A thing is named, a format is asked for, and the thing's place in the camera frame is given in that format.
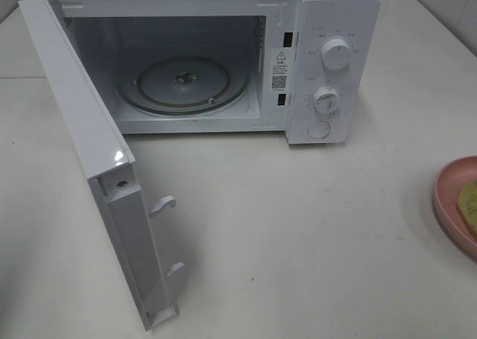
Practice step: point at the upper white power knob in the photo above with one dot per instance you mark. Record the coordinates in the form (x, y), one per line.
(336, 53)

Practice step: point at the pink round plate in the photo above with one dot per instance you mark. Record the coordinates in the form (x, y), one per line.
(448, 184)

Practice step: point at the round white door button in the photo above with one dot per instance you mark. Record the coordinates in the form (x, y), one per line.
(319, 130)

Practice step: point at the white microwave door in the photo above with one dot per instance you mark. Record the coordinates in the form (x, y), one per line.
(107, 162)

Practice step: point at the white bread sandwich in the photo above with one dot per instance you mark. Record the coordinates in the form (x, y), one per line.
(467, 203)

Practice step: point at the white timer knob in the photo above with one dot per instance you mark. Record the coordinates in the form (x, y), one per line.
(326, 100)

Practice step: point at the white microwave oven body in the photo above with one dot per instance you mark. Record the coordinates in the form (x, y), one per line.
(278, 40)

